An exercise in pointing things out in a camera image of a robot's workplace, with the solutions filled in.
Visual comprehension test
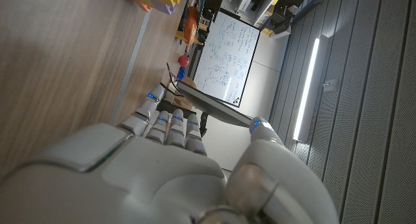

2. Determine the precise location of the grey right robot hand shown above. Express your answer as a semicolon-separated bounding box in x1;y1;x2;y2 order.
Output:
0;84;341;224

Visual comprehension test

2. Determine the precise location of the brown paper bag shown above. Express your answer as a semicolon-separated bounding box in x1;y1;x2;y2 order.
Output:
171;77;198;110

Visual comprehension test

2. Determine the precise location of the whiteboard with blue writing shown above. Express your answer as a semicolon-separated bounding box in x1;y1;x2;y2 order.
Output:
192;8;261;108

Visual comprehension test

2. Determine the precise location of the orange plastic toy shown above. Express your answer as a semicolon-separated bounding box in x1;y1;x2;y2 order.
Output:
175;5;204;53

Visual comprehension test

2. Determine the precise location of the white shelf unit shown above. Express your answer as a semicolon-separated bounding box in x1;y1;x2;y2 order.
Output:
235;0;282;27

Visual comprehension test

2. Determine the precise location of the black cable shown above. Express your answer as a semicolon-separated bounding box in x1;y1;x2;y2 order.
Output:
159;62;185;97

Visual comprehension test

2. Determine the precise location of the white wall light strip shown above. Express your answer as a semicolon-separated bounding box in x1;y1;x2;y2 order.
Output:
292;36;321;142

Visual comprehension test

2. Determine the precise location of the grey wall box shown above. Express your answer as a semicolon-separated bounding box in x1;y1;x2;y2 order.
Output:
322;78;339;93

